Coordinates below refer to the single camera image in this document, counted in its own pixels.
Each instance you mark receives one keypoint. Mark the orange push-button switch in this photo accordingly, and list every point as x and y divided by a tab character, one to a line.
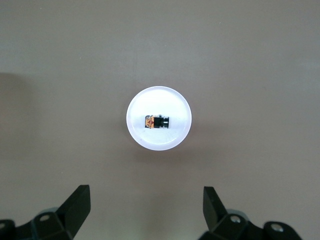
156	122

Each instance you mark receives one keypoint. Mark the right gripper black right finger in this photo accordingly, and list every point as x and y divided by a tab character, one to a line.
215	215

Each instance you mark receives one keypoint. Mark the pink round plate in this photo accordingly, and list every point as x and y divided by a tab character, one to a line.
160	100

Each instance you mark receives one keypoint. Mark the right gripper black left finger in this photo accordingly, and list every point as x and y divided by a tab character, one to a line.
72	210

